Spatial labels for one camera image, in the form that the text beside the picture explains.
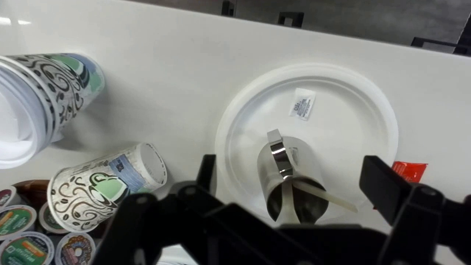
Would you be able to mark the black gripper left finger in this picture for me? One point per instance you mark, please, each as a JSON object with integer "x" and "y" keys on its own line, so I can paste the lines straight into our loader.
{"x": 207, "y": 171}

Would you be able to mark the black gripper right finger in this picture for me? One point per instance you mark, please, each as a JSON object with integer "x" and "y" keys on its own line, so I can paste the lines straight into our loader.
{"x": 392, "y": 192}

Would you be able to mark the white paper plate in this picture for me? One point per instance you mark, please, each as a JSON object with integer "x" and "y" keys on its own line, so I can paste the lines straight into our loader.
{"x": 344, "y": 127}

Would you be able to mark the single patterned paper cup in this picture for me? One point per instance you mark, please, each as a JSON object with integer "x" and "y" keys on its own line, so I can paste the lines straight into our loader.
{"x": 98, "y": 192}

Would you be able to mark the short patterned paper cup stack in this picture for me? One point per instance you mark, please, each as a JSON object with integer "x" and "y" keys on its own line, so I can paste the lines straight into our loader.
{"x": 45, "y": 97}

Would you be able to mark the red sachet packet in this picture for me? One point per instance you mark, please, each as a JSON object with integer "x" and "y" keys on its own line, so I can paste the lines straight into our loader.
{"x": 410, "y": 171}

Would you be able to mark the coffee pod with foil lid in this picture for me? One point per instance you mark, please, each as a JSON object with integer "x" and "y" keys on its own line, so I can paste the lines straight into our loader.
{"x": 49, "y": 221}
{"x": 4, "y": 196}
{"x": 27, "y": 250}
{"x": 16, "y": 221}
{"x": 74, "y": 250}

